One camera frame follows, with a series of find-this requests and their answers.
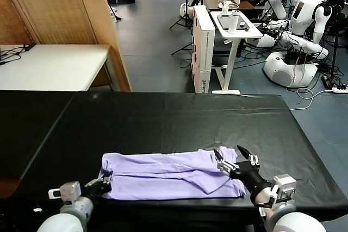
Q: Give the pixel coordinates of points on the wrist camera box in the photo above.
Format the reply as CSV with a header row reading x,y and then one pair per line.
x,y
69,190
284,181

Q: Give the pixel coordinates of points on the white cup-shaped desk device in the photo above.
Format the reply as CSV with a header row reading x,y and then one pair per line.
x,y
225,9

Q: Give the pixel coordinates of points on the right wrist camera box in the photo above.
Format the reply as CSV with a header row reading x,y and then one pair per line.
x,y
284,181

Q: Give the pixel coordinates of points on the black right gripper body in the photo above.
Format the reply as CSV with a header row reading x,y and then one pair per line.
x,y
250,175

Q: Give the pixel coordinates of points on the brown wooden desk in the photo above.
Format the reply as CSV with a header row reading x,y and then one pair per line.
x,y
212,1

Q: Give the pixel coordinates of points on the black monitor tripod stand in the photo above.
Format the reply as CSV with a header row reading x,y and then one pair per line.
x,y
186,6

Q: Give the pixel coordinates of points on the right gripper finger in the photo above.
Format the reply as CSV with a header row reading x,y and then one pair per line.
x,y
253,160
225,165

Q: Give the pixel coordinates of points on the tall black tripod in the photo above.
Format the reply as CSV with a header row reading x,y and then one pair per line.
x,y
335,39

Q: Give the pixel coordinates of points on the white humanoid robot on base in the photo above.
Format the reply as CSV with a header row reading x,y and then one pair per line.
x,y
301,12

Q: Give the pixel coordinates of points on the grey tablet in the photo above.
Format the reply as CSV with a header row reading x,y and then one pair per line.
x,y
223,21

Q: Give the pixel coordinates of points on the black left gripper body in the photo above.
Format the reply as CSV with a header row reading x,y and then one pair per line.
x,y
96,190

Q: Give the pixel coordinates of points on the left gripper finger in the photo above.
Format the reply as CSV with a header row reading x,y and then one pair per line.
x,y
96,182
108,177

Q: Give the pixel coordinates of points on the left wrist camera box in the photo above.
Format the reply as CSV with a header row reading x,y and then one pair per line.
x,y
69,190

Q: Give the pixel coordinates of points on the lavender short-sleeve t-shirt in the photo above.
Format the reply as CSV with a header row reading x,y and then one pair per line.
x,y
163,177

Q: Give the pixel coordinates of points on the white rounded robot base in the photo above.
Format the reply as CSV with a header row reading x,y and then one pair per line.
x,y
183,9

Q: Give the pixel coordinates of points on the large black table cover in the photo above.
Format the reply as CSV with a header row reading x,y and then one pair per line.
x,y
258,115

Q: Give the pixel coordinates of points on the white insulated bottle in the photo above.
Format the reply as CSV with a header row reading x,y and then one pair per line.
x,y
233,22

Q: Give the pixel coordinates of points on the white rectangular table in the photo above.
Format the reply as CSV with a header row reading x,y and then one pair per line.
x,y
54,66

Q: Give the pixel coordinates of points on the white standing desk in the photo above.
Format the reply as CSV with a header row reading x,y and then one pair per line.
x,y
239,33

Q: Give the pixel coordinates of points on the tall white cardboard box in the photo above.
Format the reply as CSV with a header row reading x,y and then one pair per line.
x,y
202,52

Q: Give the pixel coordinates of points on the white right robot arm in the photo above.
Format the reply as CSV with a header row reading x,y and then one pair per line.
x,y
288,218

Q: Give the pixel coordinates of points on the wooden folding screen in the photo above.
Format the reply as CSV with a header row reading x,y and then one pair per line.
x,y
54,3

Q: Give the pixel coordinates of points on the white power strip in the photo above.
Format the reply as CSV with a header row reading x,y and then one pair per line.
x,y
340,89

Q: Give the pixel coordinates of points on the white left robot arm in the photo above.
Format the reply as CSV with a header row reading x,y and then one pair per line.
x,y
65,224

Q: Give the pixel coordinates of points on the small black handheld device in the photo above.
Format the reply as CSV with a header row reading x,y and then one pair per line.
x,y
242,25

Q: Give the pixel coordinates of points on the black floor power adapter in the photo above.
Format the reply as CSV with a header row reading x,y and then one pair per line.
x,y
325,81

